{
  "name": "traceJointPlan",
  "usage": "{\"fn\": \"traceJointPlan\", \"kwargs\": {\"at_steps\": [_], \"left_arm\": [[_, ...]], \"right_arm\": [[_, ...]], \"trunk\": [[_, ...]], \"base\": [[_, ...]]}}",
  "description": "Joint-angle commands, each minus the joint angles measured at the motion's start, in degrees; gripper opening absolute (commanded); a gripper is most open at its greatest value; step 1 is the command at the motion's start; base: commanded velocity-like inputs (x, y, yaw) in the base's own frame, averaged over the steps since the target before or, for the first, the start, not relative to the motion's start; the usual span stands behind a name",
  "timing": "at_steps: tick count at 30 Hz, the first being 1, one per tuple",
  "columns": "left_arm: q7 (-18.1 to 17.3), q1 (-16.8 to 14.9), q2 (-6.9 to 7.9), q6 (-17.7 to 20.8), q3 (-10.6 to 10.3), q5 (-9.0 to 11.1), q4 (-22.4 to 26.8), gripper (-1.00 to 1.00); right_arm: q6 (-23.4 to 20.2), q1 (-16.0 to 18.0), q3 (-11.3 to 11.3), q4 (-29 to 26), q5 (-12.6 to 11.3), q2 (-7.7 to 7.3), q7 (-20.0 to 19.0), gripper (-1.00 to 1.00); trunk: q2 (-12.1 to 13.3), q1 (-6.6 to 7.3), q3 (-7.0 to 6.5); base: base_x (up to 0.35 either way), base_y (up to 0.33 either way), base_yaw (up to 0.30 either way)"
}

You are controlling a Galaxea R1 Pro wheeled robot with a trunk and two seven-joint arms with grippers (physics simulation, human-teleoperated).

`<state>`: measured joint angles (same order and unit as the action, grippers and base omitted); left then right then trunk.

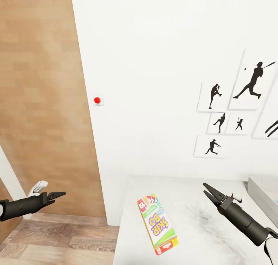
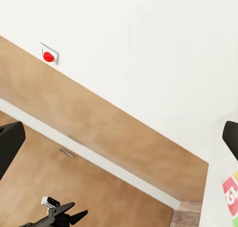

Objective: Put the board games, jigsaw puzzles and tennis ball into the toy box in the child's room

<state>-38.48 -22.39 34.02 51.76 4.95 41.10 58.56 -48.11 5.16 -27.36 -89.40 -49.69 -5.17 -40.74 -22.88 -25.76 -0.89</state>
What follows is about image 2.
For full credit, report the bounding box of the board game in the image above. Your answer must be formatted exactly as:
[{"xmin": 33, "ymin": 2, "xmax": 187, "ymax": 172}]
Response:
[{"xmin": 222, "ymin": 171, "xmax": 238, "ymax": 227}]

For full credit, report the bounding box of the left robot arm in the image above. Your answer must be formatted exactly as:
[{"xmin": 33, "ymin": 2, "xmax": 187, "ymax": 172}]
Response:
[{"xmin": 21, "ymin": 196, "xmax": 88, "ymax": 227}]

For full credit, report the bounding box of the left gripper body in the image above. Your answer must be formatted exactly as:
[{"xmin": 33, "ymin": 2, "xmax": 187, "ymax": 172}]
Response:
[{"xmin": 37, "ymin": 208, "xmax": 70, "ymax": 227}]

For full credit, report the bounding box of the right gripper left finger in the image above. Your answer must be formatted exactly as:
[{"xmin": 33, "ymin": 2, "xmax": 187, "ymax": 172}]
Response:
[{"xmin": 0, "ymin": 121, "xmax": 26, "ymax": 180}]

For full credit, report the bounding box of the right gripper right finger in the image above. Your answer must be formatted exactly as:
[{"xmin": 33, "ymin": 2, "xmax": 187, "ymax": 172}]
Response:
[{"xmin": 222, "ymin": 120, "xmax": 238, "ymax": 161}]

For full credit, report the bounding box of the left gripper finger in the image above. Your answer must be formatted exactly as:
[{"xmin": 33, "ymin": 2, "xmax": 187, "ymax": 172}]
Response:
[
  {"xmin": 64, "ymin": 210, "xmax": 88, "ymax": 225},
  {"xmin": 52, "ymin": 202, "xmax": 75, "ymax": 224}
]

